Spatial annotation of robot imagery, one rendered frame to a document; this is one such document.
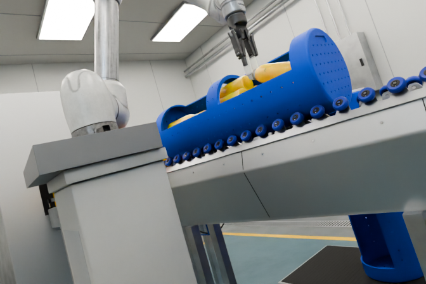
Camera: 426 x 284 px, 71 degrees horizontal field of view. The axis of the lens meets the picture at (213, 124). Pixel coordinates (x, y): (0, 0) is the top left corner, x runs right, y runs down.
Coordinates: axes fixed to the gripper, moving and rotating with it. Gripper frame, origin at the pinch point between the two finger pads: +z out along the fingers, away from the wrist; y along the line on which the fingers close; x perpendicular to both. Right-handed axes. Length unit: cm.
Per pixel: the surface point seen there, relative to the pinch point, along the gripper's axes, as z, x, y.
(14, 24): -217, 360, 23
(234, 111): 14.8, 7.9, -7.6
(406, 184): 50, -38, -3
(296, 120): 25.0, -14.3, -5.5
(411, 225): 61, -36, -3
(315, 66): 11.2, -25.9, -5.7
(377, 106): 28.1, -38.2, -5.3
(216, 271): 104, 104, 41
